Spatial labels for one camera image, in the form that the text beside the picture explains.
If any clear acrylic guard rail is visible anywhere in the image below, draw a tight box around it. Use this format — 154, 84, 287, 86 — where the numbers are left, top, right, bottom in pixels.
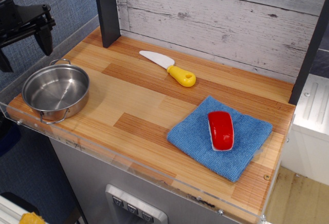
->
0, 14, 296, 224

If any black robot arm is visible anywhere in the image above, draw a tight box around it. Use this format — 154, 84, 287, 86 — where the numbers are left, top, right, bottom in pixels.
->
1, 0, 56, 56

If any blue folded cloth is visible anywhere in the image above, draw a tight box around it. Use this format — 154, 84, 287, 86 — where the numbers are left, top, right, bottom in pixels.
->
167, 96, 272, 182

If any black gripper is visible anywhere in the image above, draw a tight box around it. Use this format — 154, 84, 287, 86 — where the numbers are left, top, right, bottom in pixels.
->
0, 4, 56, 72

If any dark left vertical post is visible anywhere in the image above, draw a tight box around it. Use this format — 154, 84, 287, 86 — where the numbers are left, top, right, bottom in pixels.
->
96, 0, 121, 48

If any yellow handled toy knife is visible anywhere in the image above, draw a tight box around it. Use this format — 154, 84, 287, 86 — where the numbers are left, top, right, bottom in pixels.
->
139, 50, 196, 87

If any dark vertical post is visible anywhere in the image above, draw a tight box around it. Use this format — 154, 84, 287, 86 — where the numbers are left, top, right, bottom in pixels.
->
288, 0, 328, 105
96, 0, 121, 48

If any red toy sushi piece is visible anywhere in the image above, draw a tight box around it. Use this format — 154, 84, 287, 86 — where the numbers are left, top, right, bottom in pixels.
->
208, 111, 234, 152

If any stainless steel pot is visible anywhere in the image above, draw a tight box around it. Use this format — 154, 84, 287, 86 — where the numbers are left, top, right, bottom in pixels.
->
22, 59, 90, 124

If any silver dispenser button panel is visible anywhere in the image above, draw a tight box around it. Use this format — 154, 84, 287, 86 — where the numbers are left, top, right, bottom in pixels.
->
105, 184, 168, 223

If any silver toy fridge cabinet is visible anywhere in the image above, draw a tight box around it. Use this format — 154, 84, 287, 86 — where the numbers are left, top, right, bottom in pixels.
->
50, 139, 261, 223

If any white side cabinet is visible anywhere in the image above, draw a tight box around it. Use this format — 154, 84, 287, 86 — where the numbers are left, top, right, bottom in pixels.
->
281, 74, 328, 185

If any dark right vertical post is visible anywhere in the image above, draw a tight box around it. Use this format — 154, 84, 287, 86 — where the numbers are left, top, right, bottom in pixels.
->
288, 0, 328, 105

